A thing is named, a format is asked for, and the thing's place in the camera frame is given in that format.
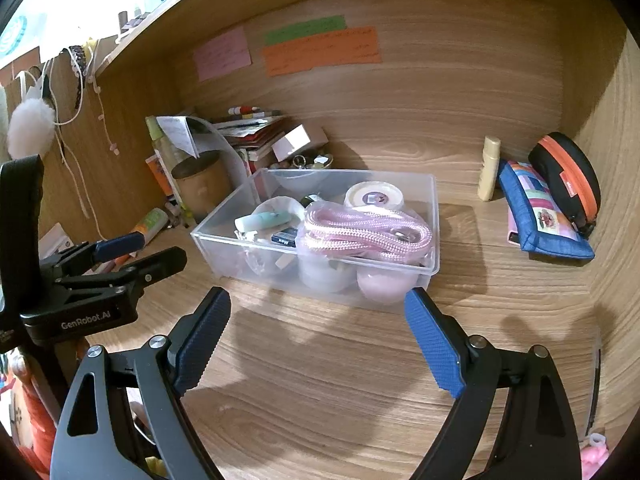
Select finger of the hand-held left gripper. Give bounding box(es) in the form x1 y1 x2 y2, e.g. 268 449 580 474
42 232 147 268
55 246 188 293

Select orange booklet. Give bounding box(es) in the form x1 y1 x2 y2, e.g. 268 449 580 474
145 154 177 197

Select green sticky note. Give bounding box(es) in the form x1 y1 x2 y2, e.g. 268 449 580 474
264 15 347 46

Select brown cardboard cylinder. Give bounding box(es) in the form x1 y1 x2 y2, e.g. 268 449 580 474
171 150 233 221

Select black orange zip case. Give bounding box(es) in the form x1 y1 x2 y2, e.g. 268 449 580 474
527 132 601 238

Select white fluffy pompom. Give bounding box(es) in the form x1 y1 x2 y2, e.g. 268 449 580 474
6 97 55 161

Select clear plastic storage box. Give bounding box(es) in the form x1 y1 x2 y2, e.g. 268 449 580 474
190 167 441 308

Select white paper box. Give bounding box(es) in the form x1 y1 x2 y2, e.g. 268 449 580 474
271 124 328 161

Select red orange fabric item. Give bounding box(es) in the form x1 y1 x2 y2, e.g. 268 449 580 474
10 350 56 476

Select white printed carton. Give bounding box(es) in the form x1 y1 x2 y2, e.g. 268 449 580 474
39 222 76 261

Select orange sticky note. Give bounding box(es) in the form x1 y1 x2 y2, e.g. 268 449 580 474
262 26 383 78

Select mint green tube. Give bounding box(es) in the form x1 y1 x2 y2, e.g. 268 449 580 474
235 210 293 233

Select white tape roll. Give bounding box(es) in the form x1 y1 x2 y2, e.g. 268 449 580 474
343 180 405 211

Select stack of books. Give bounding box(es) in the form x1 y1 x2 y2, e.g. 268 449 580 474
212 105 291 178

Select green bottle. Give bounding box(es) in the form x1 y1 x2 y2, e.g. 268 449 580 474
145 115 173 161

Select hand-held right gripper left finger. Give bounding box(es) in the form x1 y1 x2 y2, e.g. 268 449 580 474
50 286 232 480

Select green orange tube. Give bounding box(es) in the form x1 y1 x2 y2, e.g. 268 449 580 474
131 207 169 241

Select white round jar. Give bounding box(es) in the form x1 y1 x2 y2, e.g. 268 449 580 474
298 255 358 293

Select pink braided rope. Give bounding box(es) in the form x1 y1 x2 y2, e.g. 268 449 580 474
296 201 433 268

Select wooden desktop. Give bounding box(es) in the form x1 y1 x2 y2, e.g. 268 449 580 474
35 137 613 480

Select blue patchwork pencil case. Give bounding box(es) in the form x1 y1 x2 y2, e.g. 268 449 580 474
497 160 596 267

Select pink round jar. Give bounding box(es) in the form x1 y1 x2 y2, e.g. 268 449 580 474
356 265 417 305

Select pink sticky note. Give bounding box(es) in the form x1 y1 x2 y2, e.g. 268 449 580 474
193 26 252 82

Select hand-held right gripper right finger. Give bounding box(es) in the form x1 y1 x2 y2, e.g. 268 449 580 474
403 286 584 480

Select white paper sheets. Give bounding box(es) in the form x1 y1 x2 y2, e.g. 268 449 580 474
156 115 249 183

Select pink plastic toy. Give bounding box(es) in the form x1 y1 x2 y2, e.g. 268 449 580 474
580 432 608 480

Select cream squeeze tube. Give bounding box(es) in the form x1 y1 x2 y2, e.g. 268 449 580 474
476 136 502 202

